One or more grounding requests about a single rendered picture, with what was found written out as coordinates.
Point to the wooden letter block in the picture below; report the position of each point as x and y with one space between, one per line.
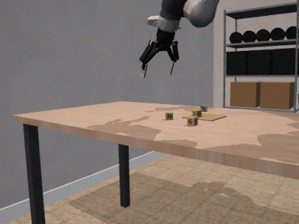
192 121
169 115
203 108
197 113

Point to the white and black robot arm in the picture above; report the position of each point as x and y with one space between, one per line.
200 13

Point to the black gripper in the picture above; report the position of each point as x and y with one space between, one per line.
163 42

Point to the tan flat mat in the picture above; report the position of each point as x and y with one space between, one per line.
208 117

